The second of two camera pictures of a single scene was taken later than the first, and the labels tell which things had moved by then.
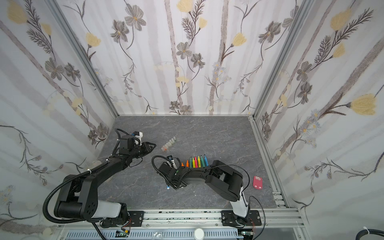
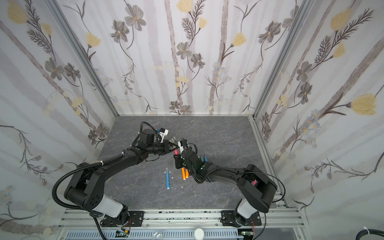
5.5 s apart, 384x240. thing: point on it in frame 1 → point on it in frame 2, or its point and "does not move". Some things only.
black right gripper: x=177 y=173 → x=182 y=157
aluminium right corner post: x=304 y=11 does not move
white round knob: x=199 y=234 does not move
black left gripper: x=146 y=149 → x=165 y=146
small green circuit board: x=121 y=233 does not move
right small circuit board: x=247 y=233 does not move
